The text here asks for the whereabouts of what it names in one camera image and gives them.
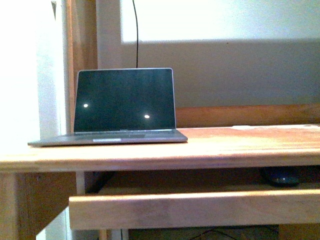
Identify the wooden desk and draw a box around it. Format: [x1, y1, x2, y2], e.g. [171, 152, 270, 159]
[0, 104, 320, 240]

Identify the black hanging cable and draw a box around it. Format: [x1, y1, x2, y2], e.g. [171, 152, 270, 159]
[131, 0, 140, 69]

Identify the dark grey wireless mouse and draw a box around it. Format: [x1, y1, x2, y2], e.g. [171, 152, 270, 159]
[260, 166, 300, 187]

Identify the black floor cable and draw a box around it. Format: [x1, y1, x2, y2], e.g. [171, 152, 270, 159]
[192, 227, 241, 240]

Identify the grey open laptop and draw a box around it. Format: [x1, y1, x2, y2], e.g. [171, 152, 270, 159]
[28, 67, 188, 147]

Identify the wooden pull-out keyboard tray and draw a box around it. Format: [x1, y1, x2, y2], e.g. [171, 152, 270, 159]
[69, 171, 320, 230]

